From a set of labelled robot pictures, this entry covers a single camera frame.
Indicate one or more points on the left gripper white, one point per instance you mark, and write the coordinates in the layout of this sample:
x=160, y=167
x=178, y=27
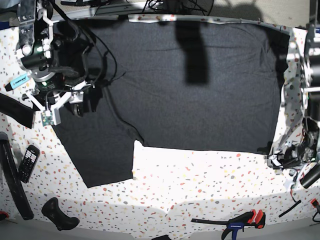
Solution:
x=297, y=159

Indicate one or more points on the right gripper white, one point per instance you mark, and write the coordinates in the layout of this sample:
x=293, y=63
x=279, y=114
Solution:
x=54, y=100

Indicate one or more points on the dark grey T-shirt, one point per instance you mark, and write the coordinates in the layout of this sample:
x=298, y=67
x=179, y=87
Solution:
x=186, y=85

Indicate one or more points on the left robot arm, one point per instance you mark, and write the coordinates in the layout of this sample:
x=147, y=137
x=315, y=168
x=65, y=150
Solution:
x=300, y=94

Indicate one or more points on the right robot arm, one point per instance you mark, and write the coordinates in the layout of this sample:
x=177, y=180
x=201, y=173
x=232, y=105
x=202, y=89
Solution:
x=57, y=63

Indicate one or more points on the black cylinder right edge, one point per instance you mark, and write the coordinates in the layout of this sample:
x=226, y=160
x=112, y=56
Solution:
x=311, y=177

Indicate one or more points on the black folded cloth strip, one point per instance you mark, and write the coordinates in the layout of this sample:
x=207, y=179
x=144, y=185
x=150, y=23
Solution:
x=16, y=110

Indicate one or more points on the small red connector block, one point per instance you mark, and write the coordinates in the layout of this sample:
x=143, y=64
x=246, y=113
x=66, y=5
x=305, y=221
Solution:
x=314, y=202

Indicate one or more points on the black TV remote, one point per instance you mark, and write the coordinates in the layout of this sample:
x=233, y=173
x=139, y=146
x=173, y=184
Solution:
x=28, y=163

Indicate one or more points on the blue highlighter marker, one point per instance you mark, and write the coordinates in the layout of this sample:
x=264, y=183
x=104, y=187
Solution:
x=17, y=82

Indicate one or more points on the long black bar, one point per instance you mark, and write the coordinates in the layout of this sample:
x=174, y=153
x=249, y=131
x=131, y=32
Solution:
x=12, y=178

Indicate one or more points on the black game controller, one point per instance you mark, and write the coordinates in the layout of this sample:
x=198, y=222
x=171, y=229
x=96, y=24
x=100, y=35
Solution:
x=52, y=211

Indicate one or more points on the red black clamp left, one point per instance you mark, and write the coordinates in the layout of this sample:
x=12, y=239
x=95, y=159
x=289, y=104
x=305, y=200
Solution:
x=3, y=215

